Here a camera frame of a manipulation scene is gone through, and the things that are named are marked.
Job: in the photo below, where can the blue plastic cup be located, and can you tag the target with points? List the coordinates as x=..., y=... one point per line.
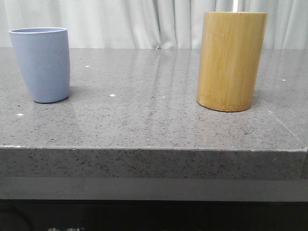
x=43, y=58

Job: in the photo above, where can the bamboo cylindrical holder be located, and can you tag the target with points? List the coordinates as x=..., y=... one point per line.
x=230, y=55

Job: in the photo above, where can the white pleated curtain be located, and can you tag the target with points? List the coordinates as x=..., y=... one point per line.
x=150, y=24

